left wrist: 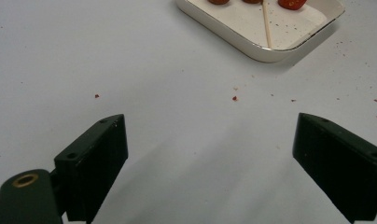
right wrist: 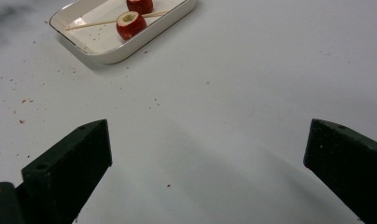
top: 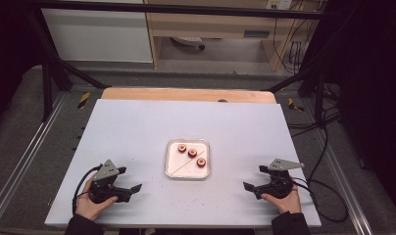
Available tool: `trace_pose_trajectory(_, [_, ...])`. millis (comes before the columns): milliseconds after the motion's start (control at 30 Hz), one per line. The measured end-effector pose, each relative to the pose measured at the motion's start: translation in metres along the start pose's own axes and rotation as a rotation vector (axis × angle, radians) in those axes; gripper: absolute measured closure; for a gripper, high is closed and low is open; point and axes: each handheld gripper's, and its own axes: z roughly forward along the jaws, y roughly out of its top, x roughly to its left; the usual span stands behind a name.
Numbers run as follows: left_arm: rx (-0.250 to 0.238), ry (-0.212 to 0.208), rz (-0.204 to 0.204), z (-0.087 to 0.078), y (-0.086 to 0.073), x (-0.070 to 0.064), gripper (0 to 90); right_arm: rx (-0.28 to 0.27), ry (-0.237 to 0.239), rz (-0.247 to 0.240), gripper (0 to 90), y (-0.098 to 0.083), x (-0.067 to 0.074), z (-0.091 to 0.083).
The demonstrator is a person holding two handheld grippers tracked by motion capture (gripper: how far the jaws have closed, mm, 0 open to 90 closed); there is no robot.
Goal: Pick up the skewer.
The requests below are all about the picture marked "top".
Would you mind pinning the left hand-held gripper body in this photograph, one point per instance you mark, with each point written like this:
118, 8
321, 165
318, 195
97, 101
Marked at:
104, 171

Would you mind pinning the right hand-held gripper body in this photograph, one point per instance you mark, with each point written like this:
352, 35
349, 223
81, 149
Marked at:
281, 184

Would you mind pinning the white square tray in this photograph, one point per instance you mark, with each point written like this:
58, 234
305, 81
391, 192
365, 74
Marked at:
179, 163

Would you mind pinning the red hawthorn fruit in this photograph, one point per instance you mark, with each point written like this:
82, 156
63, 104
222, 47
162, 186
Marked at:
192, 152
201, 162
182, 148

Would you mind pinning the person's right hand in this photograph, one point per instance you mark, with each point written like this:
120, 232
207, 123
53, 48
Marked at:
289, 204

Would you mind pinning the person's left hand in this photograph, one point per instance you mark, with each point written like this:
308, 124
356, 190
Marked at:
85, 204

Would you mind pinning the white board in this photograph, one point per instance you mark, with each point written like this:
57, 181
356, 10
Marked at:
137, 130

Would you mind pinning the yellow black tape strip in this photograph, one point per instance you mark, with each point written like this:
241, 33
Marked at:
294, 105
84, 100

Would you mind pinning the light wooden table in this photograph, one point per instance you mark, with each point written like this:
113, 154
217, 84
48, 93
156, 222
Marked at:
186, 95

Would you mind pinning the white cabinet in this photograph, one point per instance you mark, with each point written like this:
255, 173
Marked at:
94, 36

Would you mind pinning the dark curtain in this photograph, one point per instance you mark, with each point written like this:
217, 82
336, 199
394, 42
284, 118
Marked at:
6, 49
372, 81

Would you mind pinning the office chair base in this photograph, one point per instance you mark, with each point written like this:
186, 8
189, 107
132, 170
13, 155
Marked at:
188, 40

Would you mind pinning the wooden desk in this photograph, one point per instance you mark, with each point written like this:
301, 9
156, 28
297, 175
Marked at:
212, 24

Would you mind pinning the white power socket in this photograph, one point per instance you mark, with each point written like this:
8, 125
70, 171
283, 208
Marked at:
279, 4

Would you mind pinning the aluminium rail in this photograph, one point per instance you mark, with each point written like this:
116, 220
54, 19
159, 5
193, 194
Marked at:
346, 186
29, 147

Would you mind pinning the black metal frame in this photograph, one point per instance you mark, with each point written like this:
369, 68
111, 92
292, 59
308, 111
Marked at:
173, 9

